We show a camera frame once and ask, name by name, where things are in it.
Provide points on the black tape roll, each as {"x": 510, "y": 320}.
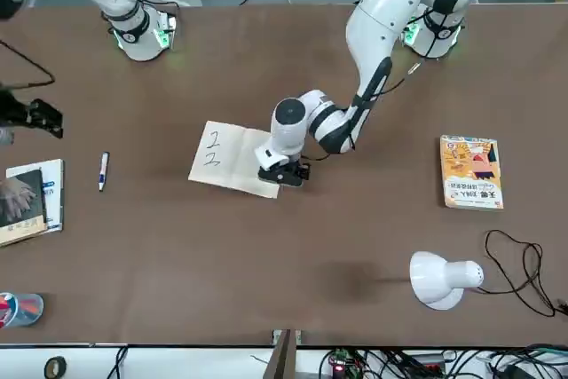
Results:
{"x": 46, "y": 368}

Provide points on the white book blue label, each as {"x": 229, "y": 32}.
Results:
{"x": 53, "y": 192}

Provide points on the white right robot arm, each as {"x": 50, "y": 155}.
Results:
{"x": 133, "y": 33}

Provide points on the white and blue marker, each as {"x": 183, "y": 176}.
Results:
{"x": 103, "y": 170}

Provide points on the clear pen cup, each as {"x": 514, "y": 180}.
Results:
{"x": 26, "y": 312}

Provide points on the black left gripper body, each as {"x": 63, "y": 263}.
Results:
{"x": 284, "y": 177}

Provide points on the circuit board with red light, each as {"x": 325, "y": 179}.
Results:
{"x": 339, "y": 359}

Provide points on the orange and yellow book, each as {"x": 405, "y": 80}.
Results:
{"x": 470, "y": 170}

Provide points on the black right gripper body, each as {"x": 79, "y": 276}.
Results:
{"x": 13, "y": 108}

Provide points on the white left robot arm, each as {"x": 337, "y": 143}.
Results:
{"x": 390, "y": 10}

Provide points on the white desk lamp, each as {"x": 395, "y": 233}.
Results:
{"x": 439, "y": 279}

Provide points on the aluminium frame post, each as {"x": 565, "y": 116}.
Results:
{"x": 284, "y": 352}

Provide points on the dark book with hands cover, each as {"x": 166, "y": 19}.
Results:
{"x": 20, "y": 201}

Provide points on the white notebook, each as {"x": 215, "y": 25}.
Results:
{"x": 222, "y": 161}

